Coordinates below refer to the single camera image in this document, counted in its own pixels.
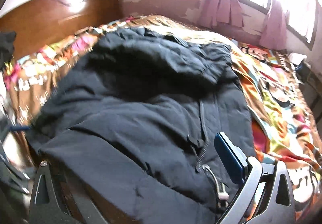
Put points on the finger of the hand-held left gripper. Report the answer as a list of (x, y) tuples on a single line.
[(20, 128)]

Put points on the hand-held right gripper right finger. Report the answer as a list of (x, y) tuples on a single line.
[(229, 156)]

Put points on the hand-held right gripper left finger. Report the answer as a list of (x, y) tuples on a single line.
[(54, 201)]

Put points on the dark navy padded jacket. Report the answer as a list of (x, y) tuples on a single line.
[(125, 118)]

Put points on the brown colourful printed blanket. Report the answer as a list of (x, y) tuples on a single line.
[(276, 113)]

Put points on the black cloth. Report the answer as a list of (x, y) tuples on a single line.
[(6, 48)]

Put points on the wooden headboard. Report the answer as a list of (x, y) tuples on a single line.
[(63, 20)]

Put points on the white pillow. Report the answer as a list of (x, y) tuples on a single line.
[(298, 58)]

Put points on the pink curtain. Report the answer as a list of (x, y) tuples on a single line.
[(275, 22), (221, 5)]

